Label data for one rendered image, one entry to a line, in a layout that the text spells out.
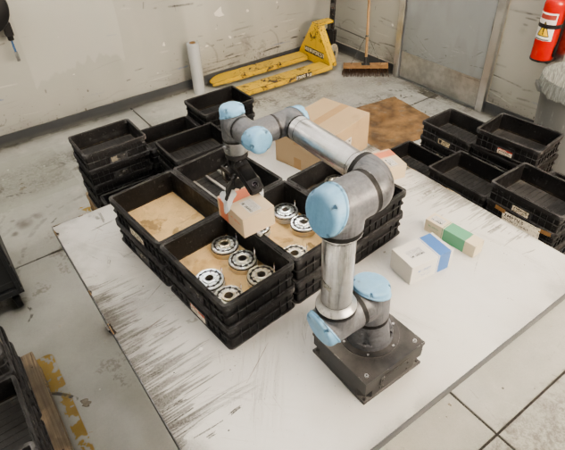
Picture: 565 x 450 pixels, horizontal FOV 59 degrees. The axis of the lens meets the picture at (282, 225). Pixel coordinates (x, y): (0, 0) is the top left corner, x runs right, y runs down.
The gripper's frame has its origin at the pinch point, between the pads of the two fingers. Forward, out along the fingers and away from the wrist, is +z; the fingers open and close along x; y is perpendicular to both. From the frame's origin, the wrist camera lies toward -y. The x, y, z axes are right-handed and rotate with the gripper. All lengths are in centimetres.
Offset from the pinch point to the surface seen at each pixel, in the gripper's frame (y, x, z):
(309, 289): -15.3, -14.3, 36.1
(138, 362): -4, 49, 40
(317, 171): 25, -51, 20
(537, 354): -63, -119, 110
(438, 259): -36, -61, 33
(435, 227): -20, -77, 36
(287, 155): 63, -62, 34
